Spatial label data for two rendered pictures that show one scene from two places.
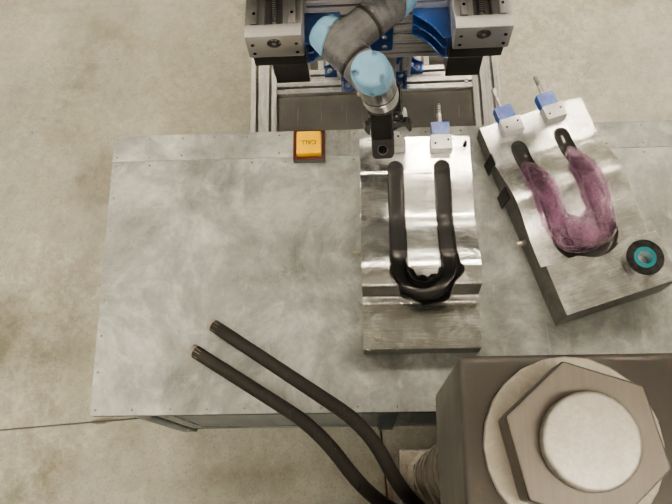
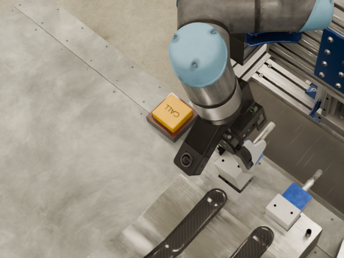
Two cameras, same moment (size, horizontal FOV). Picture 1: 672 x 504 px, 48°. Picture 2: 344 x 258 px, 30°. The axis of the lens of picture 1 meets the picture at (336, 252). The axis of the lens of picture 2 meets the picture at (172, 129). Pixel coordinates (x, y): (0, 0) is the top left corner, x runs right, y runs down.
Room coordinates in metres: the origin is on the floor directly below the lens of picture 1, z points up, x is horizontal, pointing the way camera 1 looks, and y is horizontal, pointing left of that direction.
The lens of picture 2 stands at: (0.35, -0.41, 1.98)
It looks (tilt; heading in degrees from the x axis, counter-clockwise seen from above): 62 degrees down; 43
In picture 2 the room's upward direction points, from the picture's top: 9 degrees counter-clockwise
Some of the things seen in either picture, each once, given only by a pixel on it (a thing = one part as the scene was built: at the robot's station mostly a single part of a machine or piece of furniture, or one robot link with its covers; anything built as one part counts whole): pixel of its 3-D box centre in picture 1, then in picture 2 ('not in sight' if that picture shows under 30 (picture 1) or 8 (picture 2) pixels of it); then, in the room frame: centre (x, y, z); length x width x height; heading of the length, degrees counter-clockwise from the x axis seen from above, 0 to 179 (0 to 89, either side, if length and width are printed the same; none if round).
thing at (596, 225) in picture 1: (572, 196); not in sight; (0.56, -0.55, 0.90); 0.26 x 0.18 x 0.08; 9
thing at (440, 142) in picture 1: (439, 128); (298, 195); (0.78, -0.29, 0.89); 0.13 x 0.05 x 0.05; 172
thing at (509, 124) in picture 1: (503, 112); not in sight; (0.82, -0.45, 0.86); 0.13 x 0.05 x 0.05; 9
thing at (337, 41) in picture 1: (345, 40); (214, 7); (0.84, -0.08, 1.23); 0.11 x 0.11 x 0.08; 34
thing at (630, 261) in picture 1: (642, 259); not in sight; (0.38, -0.65, 0.93); 0.08 x 0.08 x 0.04
